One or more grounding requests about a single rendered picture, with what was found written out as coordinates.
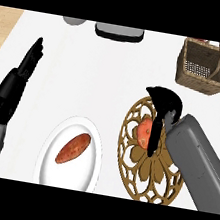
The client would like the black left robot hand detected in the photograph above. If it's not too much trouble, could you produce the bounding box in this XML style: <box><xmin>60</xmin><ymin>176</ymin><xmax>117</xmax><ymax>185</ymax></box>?
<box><xmin>0</xmin><ymin>30</ymin><xmax>47</xmax><ymax>130</ymax></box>

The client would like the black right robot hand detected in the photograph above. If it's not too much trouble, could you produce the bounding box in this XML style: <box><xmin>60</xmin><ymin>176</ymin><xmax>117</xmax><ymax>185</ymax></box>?
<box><xmin>134</xmin><ymin>84</ymin><xmax>187</xmax><ymax>162</ymax></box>

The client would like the orange squash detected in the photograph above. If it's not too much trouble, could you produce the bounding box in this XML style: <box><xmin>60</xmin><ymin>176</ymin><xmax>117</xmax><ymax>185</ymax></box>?
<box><xmin>133</xmin><ymin>116</ymin><xmax>155</xmax><ymax>151</ymax></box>

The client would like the brown wicker basket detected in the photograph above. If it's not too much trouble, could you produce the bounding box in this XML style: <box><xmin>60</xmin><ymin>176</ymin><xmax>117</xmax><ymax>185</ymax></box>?
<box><xmin>171</xmin><ymin>36</ymin><xmax>220</xmax><ymax>98</ymax></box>

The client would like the brown openwork round placemat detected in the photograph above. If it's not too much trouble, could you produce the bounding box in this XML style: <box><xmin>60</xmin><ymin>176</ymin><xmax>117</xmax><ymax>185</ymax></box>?
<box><xmin>109</xmin><ymin>92</ymin><xmax>198</xmax><ymax>209</ymax></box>

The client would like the black and grey appliance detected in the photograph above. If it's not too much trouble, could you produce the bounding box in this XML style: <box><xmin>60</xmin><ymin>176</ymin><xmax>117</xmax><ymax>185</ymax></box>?
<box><xmin>93</xmin><ymin>22</ymin><xmax>146</xmax><ymax>46</ymax></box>

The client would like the orange sweet potato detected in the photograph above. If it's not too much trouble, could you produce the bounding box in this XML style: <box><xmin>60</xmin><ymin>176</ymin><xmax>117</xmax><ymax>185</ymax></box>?
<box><xmin>53</xmin><ymin>128</ymin><xmax>93</xmax><ymax>170</ymax></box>

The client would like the grey round object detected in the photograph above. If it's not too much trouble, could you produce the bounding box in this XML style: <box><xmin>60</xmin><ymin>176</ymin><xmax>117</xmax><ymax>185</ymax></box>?
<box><xmin>61</xmin><ymin>16</ymin><xmax>88</xmax><ymax>29</ymax></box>

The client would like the white oval plate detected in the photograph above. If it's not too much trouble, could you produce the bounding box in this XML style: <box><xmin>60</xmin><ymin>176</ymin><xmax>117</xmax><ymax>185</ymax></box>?
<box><xmin>32</xmin><ymin>110</ymin><xmax>109</xmax><ymax>195</ymax></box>

